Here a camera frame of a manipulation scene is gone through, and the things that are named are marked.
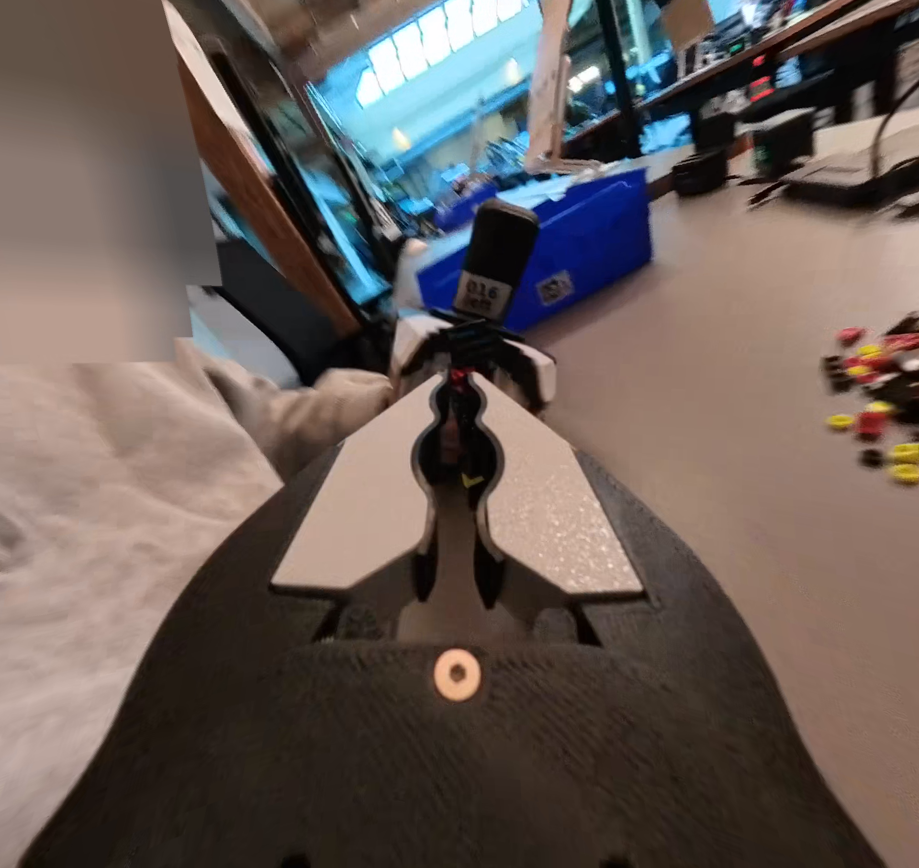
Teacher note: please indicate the black metal post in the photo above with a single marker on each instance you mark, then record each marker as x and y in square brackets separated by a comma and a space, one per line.
[617, 71]

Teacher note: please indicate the brown board sign stand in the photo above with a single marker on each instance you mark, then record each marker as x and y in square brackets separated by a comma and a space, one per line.
[549, 78]

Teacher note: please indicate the small black device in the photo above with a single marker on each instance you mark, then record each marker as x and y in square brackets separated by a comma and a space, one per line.
[700, 171]
[714, 132]

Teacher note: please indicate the black lego car assembly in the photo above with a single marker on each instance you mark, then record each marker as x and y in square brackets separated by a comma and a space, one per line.
[452, 430]

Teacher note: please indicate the blue plastic bin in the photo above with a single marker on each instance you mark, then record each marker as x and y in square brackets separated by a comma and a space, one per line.
[596, 236]

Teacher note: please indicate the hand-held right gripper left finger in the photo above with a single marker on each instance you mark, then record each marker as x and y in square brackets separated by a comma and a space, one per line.
[359, 516]

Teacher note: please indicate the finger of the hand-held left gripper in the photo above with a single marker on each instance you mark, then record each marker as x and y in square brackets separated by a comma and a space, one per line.
[413, 347]
[538, 376]

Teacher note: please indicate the cardboard piece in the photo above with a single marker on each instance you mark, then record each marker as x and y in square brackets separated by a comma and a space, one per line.
[686, 17]

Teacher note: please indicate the pile of lego pieces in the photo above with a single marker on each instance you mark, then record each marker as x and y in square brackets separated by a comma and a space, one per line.
[872, 419]

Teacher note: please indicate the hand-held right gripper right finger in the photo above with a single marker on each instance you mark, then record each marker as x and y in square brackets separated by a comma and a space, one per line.
[560, 523]

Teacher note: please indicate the white paper sheets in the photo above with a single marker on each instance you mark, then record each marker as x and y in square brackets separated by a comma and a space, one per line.
[560, 189]

